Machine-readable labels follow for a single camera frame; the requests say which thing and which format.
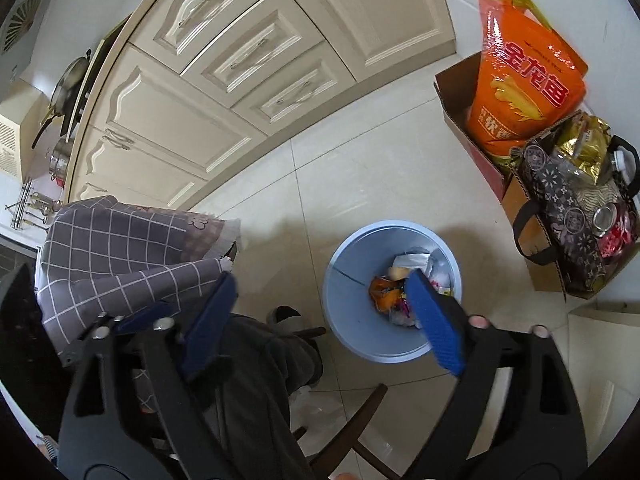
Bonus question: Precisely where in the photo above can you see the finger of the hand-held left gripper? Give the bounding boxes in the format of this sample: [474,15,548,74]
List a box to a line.
[116,301,172,335]

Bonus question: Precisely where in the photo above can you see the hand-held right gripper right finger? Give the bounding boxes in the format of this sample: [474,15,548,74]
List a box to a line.
[404,269,588,480]

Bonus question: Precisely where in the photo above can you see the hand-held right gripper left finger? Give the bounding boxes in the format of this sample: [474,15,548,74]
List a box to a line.
[57,271,241,480]

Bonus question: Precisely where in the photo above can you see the blue trash bin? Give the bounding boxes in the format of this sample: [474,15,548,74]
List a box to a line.
[322,219,463,365]

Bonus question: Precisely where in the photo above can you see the orange snack wrapper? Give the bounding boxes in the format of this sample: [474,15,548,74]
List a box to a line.
[369,275,407,316]

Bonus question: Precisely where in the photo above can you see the checked purple tablecloth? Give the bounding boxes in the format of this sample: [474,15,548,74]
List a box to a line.
[37,196,241,356]

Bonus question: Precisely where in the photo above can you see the grey slipper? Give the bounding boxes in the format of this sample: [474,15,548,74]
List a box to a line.
[265,305,304,334]

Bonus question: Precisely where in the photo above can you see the dark wooden chair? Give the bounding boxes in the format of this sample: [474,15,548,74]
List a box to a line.
[287,325,401,480]

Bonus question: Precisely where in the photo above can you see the metal dish rack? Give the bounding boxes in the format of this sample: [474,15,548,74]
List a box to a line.
[5,177,63,231]

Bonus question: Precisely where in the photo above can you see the patterned tote bag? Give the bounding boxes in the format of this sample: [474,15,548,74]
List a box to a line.
[512,132,640,286]

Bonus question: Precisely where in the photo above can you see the steel pot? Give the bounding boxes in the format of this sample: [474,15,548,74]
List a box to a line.
[49,135,74,182]

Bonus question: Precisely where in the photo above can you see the red foil packet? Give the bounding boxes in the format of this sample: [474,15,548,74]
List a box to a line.
[597,210,640,261]

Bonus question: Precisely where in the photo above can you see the cream kitchen cabinets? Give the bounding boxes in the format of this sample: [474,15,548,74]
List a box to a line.
[65,0,458,206]

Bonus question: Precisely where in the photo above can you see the cream range hood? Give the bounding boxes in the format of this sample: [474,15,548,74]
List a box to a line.
[0,85,46,181]

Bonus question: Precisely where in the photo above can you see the cardboard box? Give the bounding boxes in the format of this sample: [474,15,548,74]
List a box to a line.
[434,52,640,301]

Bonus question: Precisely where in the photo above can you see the gold foil bag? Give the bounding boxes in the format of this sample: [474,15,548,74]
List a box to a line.
[550,114,613,186]

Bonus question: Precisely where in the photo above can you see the black gas stove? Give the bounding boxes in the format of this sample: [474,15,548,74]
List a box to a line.
[60,15,132,143]

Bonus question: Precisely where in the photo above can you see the steel wok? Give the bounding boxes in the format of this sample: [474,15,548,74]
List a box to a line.
[31,49,93,150]

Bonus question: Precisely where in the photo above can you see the white cap bottle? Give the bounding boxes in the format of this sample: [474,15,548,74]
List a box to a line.
[612,145,640,177]

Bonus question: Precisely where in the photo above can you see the orange rice bag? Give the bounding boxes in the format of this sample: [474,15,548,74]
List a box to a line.
[467,0,589,171]

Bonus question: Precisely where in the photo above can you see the round ceiling vent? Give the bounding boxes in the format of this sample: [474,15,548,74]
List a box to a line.
[0,0,47,56]

